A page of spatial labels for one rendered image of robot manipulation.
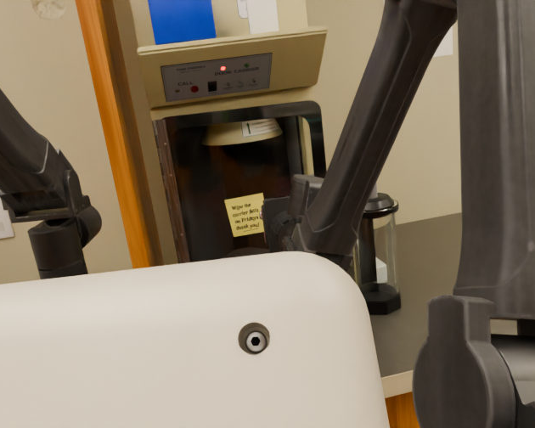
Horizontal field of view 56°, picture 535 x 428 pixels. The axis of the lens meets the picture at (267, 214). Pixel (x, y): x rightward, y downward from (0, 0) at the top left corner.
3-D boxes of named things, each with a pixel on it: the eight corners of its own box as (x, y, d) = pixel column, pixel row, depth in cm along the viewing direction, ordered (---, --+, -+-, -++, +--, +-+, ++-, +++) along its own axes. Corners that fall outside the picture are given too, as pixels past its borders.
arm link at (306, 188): (284, 273, 65) (345, 278, 67) (301, 187, 62) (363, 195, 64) (263, 244, 76) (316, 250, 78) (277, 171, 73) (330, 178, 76)
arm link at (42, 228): (16, 228, 60) (63, 222, 60) (41, 211, 67) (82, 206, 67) (31, 280, 62) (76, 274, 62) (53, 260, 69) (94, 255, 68)
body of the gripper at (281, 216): (299, 192, 83) (312, 202, 76) (306, 249, 85) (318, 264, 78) (261, 199, 82) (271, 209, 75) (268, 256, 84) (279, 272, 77)
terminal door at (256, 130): (192, 309, 104) (156, 117, 93) (339, 302, 99) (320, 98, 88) (191, 312, 104) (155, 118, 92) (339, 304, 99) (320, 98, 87)
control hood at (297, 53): (148, 107, 93) (137, 51, 90) (314, 84, 98) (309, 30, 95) (147, 110, 82) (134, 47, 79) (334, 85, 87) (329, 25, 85)
